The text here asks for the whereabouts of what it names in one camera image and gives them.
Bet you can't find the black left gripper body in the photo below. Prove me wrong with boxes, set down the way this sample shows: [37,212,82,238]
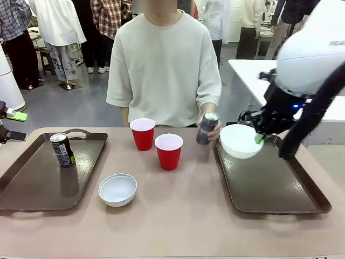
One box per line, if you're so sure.
[0,100,9,144]

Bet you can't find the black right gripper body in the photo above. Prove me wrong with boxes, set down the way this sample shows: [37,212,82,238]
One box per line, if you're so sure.
[260,79,311,125]

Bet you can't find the white bowl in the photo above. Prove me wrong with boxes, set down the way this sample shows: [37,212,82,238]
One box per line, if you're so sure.
[98,173,138,208]
[219,124,266,160]

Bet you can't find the black drink can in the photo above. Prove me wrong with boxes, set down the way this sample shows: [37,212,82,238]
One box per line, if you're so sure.
[196,112,220,146]
[49,132,75,168]

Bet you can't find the person's left forearm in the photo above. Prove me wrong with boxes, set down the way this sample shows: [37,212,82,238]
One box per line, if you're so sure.
[199,101,220,116]

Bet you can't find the person's right forearm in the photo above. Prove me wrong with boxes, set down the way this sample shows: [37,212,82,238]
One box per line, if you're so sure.
[121,107,131,128]

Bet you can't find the person's left hand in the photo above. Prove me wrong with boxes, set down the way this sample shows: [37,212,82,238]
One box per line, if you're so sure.
[195,118,223,141]

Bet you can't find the white side table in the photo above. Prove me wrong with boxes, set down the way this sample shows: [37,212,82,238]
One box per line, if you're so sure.
[227,58,345,131]

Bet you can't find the brown plastic tray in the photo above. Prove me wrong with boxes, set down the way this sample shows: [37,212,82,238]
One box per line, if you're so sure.
[0,128,109,214]
[212,133,333,215]

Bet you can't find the dark stool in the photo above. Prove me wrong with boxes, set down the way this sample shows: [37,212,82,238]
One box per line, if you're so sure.
[39,49,58,77]

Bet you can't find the bystander in blue plaid shirt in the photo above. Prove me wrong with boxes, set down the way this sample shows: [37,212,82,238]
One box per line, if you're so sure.
[0,0,44,91]

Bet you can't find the bystander in dark clothes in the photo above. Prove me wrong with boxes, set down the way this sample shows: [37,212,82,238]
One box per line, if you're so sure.
[268,0,313,60]

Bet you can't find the bystander in beige top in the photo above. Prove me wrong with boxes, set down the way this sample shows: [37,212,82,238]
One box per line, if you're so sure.
[235,0,267,60]

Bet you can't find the bystander in white coat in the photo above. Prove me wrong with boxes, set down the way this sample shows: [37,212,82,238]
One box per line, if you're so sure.
[29,0,87,90]

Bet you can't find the red plastic cup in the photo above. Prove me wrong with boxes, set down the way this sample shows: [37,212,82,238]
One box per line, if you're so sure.
[154,133,184,171]
[129,117,156,152]

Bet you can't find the bystander in white shirt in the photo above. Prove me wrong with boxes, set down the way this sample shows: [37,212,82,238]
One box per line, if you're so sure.
[201,0,233,66]

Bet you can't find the person in beige t-shirt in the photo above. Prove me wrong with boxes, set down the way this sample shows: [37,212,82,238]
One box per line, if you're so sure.
[106,0,223,128]

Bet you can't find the bystander in red plaid shirt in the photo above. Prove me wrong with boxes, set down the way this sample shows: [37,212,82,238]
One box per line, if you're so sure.
[85,0,133,74]

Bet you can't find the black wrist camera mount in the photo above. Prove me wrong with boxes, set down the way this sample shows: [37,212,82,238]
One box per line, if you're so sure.
[258,68,278,82]

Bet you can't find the black cable sleeve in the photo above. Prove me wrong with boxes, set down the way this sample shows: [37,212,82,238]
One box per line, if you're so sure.
[278,61,345,160]

